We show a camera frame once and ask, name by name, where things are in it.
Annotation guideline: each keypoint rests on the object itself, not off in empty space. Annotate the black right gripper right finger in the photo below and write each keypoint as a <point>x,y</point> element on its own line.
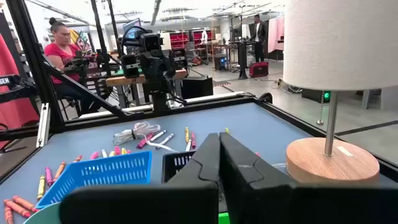
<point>280,205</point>

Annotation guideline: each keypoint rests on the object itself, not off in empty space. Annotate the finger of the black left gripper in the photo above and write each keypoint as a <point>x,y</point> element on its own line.
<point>179,60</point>
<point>130,67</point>

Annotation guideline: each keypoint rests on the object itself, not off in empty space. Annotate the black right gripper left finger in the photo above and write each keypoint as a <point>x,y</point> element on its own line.
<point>140,205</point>

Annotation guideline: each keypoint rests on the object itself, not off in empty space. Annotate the blue slotted plastic basket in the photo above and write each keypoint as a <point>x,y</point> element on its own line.
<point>109,171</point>

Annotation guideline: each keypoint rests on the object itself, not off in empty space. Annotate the pink crayon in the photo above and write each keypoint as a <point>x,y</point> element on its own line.
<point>193,140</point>
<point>145,141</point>
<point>48,176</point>

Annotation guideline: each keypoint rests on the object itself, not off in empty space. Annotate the yellow crayon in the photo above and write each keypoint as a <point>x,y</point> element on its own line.
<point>41,187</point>
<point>186,134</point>

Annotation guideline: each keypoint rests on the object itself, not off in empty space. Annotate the teal plastic bin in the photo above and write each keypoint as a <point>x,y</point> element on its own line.
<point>43,216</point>

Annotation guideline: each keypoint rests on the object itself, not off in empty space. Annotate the white shade wooden base lamp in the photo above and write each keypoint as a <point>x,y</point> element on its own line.
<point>335,46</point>

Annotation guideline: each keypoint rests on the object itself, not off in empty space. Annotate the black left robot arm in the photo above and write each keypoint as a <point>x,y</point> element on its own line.
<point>160,104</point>

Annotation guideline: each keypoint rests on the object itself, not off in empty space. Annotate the black labelled robot arm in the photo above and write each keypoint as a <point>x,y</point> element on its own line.
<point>12,81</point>

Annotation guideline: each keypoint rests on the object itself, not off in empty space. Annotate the wooden workbench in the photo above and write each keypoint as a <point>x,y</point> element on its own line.
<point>124,81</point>

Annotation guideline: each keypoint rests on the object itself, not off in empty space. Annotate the red shelving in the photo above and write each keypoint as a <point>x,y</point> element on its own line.
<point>183,40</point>

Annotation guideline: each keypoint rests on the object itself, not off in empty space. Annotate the black equipment case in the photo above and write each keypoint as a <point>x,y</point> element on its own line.
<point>197,87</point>

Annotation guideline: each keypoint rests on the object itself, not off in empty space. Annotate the black slotted plastic basket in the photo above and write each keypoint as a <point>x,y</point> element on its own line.
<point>174,163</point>

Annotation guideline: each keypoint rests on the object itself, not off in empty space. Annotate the yellow cap eraser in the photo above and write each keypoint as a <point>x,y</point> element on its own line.
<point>111,154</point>
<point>124,151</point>
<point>227,130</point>

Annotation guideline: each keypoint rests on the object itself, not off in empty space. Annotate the green slotted plastic basket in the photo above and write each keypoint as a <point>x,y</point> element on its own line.
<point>224,218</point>

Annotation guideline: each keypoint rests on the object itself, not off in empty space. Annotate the black standing desk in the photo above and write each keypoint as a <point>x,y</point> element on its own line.
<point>242,59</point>

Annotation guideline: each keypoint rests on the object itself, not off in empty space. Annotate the white cap eraser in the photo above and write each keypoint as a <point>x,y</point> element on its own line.
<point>104,153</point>

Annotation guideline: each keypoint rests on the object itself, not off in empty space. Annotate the person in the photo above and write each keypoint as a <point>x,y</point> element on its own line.
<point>259,34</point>
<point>62,53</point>

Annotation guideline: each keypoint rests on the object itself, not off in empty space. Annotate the red tool case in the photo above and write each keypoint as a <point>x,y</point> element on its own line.
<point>258,69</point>

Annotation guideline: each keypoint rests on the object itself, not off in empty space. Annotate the pink hanging cloth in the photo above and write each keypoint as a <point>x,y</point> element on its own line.
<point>276,34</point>

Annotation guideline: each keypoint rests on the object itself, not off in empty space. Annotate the black power box green light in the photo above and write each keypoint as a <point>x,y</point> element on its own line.
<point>315,96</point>

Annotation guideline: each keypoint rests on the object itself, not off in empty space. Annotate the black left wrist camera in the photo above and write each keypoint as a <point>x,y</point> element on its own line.
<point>150,42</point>

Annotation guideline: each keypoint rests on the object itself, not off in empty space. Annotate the silver aluminium bracket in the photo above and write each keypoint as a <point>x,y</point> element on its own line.
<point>43,124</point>

